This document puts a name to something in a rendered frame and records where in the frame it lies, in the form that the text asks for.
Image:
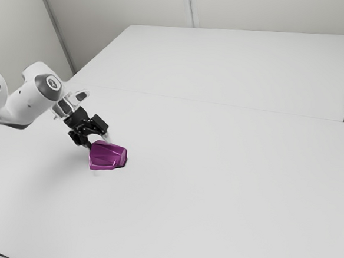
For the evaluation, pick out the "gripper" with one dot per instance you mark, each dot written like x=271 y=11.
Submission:
x=78 y=119

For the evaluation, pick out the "magenta faceted mug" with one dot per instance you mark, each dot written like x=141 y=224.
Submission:
x=106 y=156

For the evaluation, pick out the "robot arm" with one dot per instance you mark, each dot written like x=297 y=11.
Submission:
x=20 y=100

